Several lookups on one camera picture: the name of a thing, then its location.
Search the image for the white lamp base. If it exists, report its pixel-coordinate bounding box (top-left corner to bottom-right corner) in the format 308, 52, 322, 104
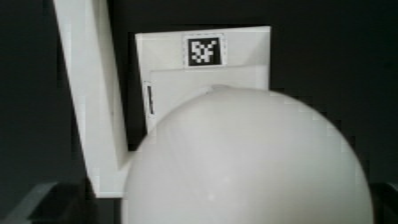
136, 26, 272, 130

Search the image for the white lamp bulb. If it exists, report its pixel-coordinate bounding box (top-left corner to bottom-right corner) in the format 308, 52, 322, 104
123, 88, 374, 224

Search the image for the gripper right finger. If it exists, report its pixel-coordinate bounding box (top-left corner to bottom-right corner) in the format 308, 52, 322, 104
370, 182, 398, 224

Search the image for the white right fence wall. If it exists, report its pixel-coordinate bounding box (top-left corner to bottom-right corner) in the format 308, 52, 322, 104
54, 0, 132, 198

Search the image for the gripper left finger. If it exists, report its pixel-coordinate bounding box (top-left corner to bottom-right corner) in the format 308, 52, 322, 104
0, 181, 96, 224

